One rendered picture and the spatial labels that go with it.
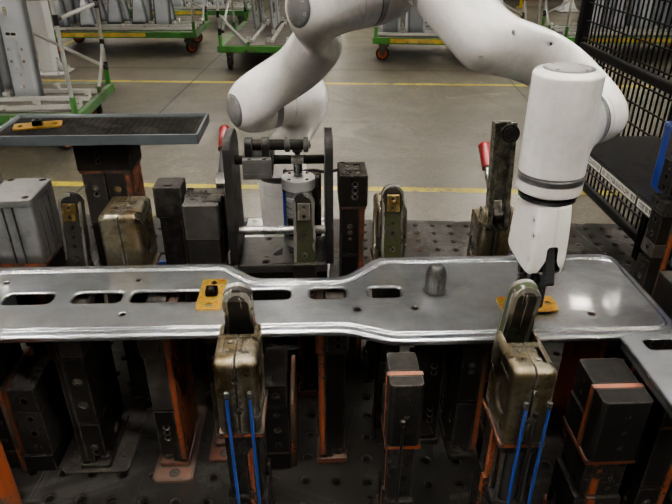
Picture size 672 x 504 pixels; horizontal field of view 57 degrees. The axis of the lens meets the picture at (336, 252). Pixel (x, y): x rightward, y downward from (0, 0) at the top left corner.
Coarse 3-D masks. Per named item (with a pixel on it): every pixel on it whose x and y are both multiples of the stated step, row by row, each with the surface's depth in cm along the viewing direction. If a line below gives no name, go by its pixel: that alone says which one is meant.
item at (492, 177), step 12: (504, 120) 99; (492, 132) 99; (504, 132) 95; (516, 132) 95; (492, 144) 99; (504, 144) 100; (492, 156) 99; (504, 156) 100; (492, 168) 100; (504, 168) 101; (492, 180) 101; (504, 180) 102; (492, 192) 101; (504, 192) 102; (492, 204) 102; (504, 204) 103; (504, 216) 103
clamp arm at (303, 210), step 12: (300, 192) 101; (300, 204) 100; (312, 204) 101; (300, 216) 101; (312, 216) 101; (300, 228) 102; (312, 228) 102; (300, 240) 103; (312, 240) 103; (300, 252) 103; (312, 252) 103
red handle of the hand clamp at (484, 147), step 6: (480, 144) 110; (486, 144) 109; (480, 150) 109; (486, 150) 109; (480, 156) 109; (486, 156) 108; (486, 162) 108; (486, 168) 107; (486, 174) 107; (486, 180) 107; (486, 186) 107; (498, 204) 104; (498, 210) 103; (492, 216) 103; (498, 216) 103
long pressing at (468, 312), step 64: (448, 256) 103; (512, 256) 103; (576, 256) 103; (0, 320) 87; (64, 320) 87; (128, 320) 87; (192, 320) 87; (256, 320) 87; (320, 320) 87; (384, 320) 87; (448, 320) 87; (576, 320) 87; (640, 320) 87
